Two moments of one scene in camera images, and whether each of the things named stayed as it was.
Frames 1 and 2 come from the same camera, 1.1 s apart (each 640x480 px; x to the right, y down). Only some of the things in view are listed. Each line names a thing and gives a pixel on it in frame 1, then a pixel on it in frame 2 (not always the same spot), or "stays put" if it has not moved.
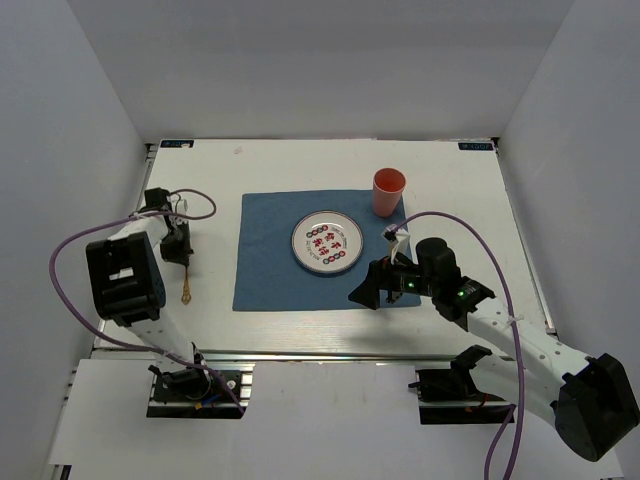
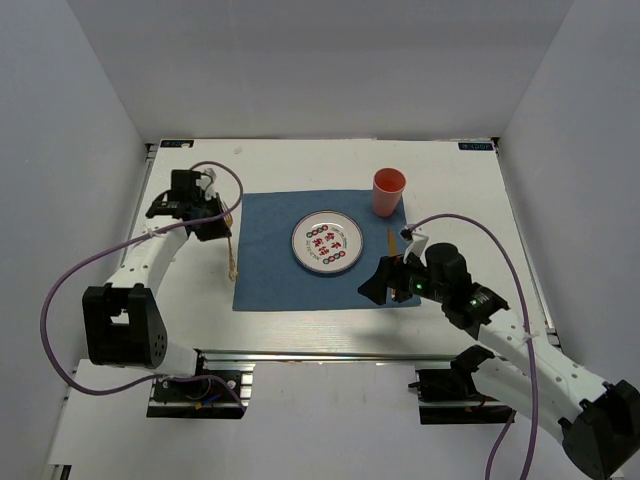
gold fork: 186,296 -> 232,263
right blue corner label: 475,146 stays put
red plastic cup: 387,186 stays put
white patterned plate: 327,241 stays put
